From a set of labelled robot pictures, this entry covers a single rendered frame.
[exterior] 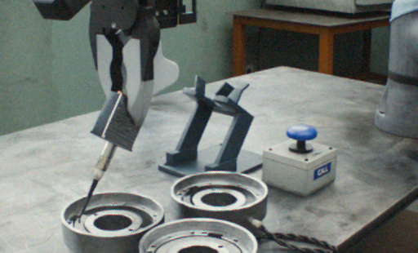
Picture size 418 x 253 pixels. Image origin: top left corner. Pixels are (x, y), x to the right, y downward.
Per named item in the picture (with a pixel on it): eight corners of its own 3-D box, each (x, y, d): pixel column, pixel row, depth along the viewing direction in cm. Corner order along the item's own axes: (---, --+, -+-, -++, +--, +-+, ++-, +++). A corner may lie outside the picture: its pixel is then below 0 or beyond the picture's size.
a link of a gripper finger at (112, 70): (156, 111, 64) (159, 28, 61) (113, 123, 60) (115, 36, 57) (137, 104, 66) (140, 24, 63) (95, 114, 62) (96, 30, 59)
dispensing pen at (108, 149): (56, 209, 57) (122, 59, 59) (85, 219, 60) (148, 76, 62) (68, 216, 55) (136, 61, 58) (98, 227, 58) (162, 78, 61)
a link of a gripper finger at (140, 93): (191, 118, 60) (184, 28, 58) (148, 131, 56) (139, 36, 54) (170, 115, 62) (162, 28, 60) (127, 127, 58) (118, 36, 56)
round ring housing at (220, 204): (151, 221, 64) (150, 188, 63) (220, 195, 71) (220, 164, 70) (217, 255, 57) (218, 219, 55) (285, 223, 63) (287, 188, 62)
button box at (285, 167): (305, 197, 69) (309, 160, 68) (261, 183, 74) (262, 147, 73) (340, 178, 75) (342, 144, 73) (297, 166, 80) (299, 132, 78)
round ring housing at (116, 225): (49, 266, 54) (44, 229, 53) (83, 220, 64) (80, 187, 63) (153, 278, 53) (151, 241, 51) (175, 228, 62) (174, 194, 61)
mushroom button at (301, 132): (304, 171, 71) (306, 133, 69) (278, 164, 74) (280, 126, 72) (321, 163, 73) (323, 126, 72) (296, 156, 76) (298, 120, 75)
